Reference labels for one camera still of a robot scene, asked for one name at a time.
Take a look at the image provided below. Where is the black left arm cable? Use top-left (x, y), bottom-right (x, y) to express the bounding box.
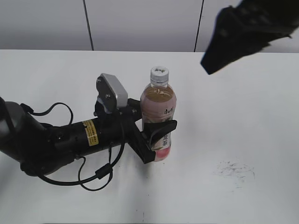
top-left (20, 102), bottom-right (126, 191)

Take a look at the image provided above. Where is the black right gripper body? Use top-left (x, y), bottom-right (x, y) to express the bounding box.
top-left (211, 0), bottom-right (299, 44)

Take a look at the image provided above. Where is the white bottle cap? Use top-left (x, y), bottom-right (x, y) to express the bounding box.
top-left (150, 66), bottom-right (169, 86)

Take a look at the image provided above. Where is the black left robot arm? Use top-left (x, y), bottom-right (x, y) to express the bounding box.
top-left (0, 99), bottom-right (177, 176)

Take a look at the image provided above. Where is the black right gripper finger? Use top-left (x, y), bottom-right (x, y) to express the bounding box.
top-left (200, 35), bottom-right (272, 75)

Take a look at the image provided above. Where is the pink oolong tea bottle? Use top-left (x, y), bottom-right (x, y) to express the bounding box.
top-left (140, 80), bottom-right (178, 163)

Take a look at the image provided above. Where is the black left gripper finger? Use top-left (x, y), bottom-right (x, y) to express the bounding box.
top-left (128, 98), bottom-right (141, 110)
top-left (143, 120), bottom-right (178, 148)

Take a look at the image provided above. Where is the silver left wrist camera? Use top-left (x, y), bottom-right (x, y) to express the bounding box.
top-left (96, 73), bottom-right (128, 114)

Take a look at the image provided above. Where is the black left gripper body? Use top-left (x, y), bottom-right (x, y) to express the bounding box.
top-left (94, 102), bottom-right (156, 164)

